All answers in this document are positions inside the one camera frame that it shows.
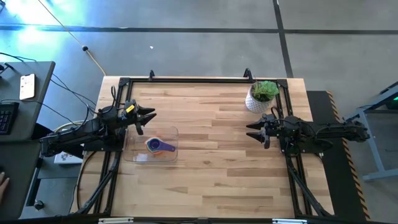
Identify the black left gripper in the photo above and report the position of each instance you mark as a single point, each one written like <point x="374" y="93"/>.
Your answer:
<point x="127" y="115"/>

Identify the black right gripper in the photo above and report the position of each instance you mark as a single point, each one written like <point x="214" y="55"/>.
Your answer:
<point x="272" y="129"/>

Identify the orange measuring cup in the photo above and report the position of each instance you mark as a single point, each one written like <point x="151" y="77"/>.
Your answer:
<point x="157" y="137"/>

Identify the clear plastic basket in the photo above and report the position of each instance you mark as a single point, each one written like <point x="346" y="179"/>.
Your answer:
<point x="168" y="133"/>

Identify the teal measuring cup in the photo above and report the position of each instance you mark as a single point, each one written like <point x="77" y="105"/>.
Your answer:
<point x="146" y="145"/>

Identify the purple measuring cup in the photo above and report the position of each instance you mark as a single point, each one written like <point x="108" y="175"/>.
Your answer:
<point x="154" y="145"/>

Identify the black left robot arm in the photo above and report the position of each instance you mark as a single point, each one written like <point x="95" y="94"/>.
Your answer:
<point x="77" y="137"/>

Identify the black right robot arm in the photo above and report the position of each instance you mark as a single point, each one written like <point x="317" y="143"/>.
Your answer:
<point x="326" y="133"/>

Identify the succulent in white patterned pot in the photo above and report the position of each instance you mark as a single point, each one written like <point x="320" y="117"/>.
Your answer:
<point x="262" y="93"/>

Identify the white booklet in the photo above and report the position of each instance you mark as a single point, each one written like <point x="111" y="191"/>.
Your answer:
<point x="65" y="158"/>

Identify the black hazard striped mat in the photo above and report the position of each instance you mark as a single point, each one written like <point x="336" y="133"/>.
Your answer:
<point x="339" y="186"/>

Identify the grey desk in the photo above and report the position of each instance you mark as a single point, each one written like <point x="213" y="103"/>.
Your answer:
<point x="29" y="121"/>
<point x="18" y="180"/>

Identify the white smartphone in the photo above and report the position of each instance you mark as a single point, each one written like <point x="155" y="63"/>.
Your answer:
<point x="27" y="86"/>

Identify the black keyboard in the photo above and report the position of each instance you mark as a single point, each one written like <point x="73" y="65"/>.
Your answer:
<point x="7" y="118"/>

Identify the black caster wheel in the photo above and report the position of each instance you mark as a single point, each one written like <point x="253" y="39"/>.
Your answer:
<point x="38" y="205"/>

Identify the black aluminium table frame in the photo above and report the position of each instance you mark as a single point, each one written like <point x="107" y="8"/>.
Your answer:
<point x="202" y="81"/>

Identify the silver metal bracket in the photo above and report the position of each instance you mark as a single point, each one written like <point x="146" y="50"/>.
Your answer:
<point x="115" y="221"/>
<point x="289" y="221"/>

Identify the grey metal trolley frame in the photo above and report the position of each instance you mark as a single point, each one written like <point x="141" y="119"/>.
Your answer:
<point x="373" y="146"/>

